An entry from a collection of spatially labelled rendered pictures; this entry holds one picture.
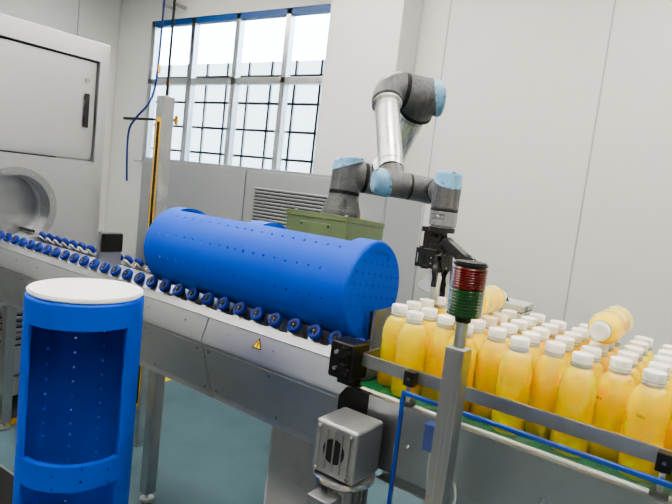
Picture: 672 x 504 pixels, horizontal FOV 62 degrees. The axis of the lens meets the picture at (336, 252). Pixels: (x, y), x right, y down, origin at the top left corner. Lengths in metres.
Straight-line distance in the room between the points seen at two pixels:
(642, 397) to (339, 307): 0.72
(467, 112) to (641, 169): 1.26
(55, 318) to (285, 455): 1.13
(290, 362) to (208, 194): 2.60
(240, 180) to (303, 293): 2.40
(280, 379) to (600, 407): 0.85
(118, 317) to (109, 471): 0.40
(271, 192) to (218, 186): 0.48
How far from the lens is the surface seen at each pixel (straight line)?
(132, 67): 7.05
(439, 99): 1.89
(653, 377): 1.18
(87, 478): 1.62
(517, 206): 4.27
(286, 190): 3.62
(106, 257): 2.51
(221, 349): 1.80
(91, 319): 1.47
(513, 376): 1.23
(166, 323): 2.00
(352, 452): 1.26
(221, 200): 4.00
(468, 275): 1.02
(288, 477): 2.32
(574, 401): 1.21
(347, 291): 1.47
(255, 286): 1.67
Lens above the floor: 1.36
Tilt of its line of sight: 6 degrees down
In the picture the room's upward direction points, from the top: 7 degrees clockwise
